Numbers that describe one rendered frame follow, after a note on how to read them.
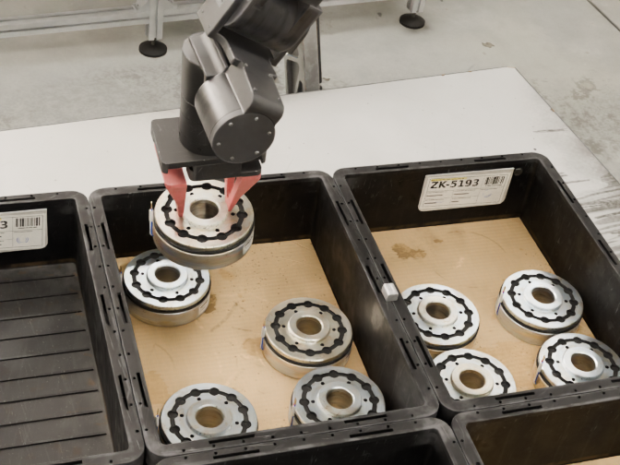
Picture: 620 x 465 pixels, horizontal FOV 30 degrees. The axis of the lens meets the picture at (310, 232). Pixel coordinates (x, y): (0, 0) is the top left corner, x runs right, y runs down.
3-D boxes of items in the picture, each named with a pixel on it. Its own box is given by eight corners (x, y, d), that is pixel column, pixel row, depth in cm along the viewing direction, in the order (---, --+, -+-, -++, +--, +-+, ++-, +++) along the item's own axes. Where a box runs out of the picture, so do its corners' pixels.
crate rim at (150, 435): (86, 204, 137) (86, 188, 135) (326, 183, 146) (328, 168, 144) (148, 475, 109) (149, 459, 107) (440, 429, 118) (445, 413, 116)
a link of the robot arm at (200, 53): (236, 17, 106) (175, 24, 104) (258, 63, 101) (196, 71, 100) (232, 77, 111) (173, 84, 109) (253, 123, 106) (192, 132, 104)
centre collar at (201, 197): (175, 198, 119) (175, 194, 119) (222, 194, 120) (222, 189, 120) (184, 232, 116) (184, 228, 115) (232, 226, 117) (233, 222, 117)
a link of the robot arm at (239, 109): (304, 2, 106) (232, -36, 100) (349, 78, 98) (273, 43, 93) (229, 96, 111) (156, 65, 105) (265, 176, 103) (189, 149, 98)
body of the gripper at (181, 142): (267, 167, 112) (273, 108, 106) (161, 178, 109) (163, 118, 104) (250, 124, 116) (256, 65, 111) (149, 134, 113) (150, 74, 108)
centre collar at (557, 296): (517, 285, 143) (518, 281, 142) (554, 283, 144) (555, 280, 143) (530, 314, 139) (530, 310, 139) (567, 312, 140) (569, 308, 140)
